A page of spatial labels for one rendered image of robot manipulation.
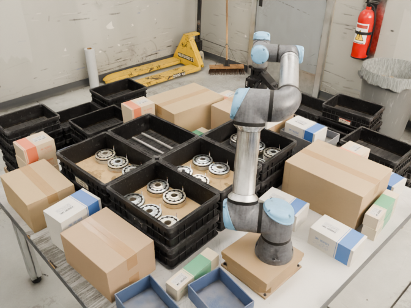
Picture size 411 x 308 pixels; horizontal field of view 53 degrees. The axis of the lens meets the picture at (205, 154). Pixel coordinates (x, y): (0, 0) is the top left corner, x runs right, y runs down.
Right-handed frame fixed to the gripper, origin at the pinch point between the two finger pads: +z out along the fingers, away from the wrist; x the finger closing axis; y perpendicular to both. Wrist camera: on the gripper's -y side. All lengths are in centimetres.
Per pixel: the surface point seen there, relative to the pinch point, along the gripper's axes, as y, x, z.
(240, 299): -49, 65, 41
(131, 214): 1, 77, 24
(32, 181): 53, 96, 25
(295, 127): -0.8, -32.5, 22.8
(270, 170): -15.3, 7.8, 26.0
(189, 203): -6, 52, 28
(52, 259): 18, 106, 41
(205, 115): 55, -15, 29
